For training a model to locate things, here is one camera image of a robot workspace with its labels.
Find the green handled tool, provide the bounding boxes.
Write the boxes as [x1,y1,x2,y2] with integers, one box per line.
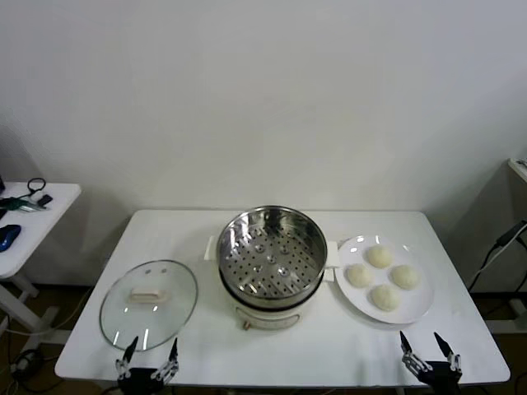
[0,196,49,211]

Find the round glass pot lid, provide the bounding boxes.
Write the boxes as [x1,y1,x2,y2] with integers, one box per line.
[99,258,199,352]

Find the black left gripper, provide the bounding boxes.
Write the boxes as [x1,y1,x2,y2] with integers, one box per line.
[114,336,180,395]

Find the white steamed baozi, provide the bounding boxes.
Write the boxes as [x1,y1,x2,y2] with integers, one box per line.
[346,263,375,288]
[389,265,422,290]
[366,244,394,269]
[369,284,401,312]

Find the white round plate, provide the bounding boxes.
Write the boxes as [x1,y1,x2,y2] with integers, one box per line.
[333,235,436,326]

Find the white side table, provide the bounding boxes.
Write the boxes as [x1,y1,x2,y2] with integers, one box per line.
[0,182,82,342]

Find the white floor power strip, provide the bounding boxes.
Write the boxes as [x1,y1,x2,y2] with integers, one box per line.
[12,353,38,374]

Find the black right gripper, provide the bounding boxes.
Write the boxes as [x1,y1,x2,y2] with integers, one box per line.
[399,331,464,395]

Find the blue computer mouse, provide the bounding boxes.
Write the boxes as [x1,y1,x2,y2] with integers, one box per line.
[0,224,21,252]

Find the black power adapter cable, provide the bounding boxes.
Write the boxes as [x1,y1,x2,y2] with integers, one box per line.
[469,220,527,291]

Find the perforated steel steamer basket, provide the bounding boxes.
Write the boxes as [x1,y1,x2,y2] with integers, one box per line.
[216,205,329,309]

